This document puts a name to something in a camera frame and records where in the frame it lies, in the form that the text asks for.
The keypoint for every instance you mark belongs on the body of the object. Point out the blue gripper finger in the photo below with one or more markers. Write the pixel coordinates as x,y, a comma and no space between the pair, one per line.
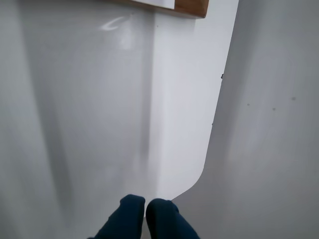
164,221
124,219

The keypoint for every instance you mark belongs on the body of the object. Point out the wooden chessboard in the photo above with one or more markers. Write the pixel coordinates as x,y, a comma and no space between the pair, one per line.
192,8

